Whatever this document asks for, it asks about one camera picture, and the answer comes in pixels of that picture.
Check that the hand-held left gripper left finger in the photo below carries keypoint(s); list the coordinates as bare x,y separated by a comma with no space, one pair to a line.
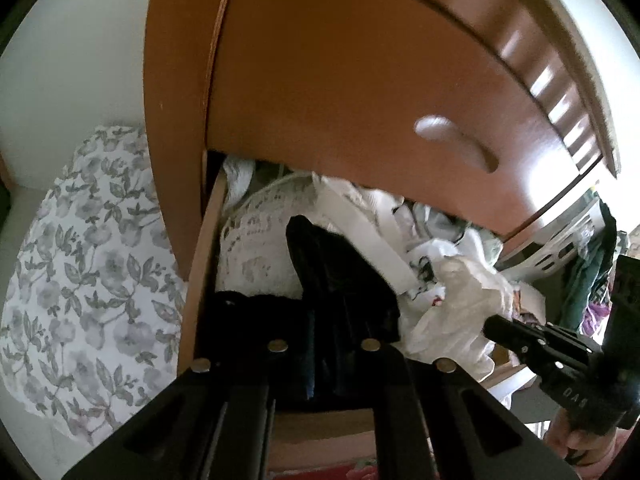
245,380

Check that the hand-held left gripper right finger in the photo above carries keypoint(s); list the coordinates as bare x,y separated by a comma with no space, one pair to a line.
395,385

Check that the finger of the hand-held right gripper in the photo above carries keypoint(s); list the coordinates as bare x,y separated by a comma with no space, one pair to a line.
525,340

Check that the wooden drawer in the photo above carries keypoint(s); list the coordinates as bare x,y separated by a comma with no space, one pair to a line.
350,85
200,285

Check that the black underwear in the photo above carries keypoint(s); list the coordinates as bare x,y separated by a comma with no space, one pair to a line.
340,280

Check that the white lace underwear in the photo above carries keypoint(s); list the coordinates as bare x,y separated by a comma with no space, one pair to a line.
260,230

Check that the closed wooden drawer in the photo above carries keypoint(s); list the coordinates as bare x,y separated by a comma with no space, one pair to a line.
350,85

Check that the person's right hand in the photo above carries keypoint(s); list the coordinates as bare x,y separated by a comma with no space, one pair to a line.
575,447

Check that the purple cloth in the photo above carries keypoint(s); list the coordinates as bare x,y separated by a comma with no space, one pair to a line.
595,317

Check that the pale pink garment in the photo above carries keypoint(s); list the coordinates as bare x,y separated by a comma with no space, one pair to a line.
450,310

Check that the white laundry basket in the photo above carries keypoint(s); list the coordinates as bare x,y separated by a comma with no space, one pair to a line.
545,260

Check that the dark green garment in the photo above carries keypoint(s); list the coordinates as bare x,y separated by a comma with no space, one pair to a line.
590,280

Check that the red floral blanket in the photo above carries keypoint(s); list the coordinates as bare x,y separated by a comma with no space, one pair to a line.
325,472

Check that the floral bedsheet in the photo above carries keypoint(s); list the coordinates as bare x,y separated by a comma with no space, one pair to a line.
75,285

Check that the wooden nightstand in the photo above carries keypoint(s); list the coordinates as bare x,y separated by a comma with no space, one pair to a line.
175,110

